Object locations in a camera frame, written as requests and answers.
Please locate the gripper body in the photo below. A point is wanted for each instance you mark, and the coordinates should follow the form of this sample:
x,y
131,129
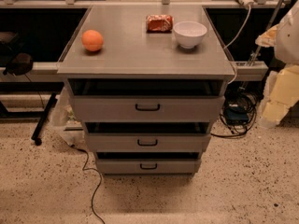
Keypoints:
x,y
288,41

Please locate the grey drawer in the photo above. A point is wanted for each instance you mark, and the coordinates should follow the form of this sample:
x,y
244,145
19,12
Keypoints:
x,y
136,100
161,136
125,163

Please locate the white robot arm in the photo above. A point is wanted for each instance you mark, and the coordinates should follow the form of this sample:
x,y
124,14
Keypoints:
x,y
281,91

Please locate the grey drawer cabinet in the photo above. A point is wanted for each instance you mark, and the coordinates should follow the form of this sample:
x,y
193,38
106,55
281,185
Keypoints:
x,y
130,52

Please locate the grey top drawer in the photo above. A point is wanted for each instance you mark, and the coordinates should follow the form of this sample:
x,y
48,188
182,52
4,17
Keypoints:
x,y
136,100

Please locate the grey bottom drawer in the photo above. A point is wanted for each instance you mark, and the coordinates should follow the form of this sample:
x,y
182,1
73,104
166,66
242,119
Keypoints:
x,y
125,163

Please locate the blue box on floor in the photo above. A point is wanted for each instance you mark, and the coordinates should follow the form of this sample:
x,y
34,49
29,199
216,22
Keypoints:
x,y
235,115

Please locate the metal diagonal rod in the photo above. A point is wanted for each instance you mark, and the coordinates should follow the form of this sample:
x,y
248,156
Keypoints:
x,y
255,54

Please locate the white bowl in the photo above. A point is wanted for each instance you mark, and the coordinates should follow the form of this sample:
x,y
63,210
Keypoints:
x,y
189,34

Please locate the crushed red soda can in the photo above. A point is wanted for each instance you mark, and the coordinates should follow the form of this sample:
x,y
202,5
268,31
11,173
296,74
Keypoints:
x,y
159,23

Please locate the orange fruit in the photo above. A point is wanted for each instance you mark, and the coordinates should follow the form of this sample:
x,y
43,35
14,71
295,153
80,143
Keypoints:
x,y
92,40

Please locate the clear plastic bag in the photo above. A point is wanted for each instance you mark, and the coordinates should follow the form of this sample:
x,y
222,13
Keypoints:
x,y
64,122

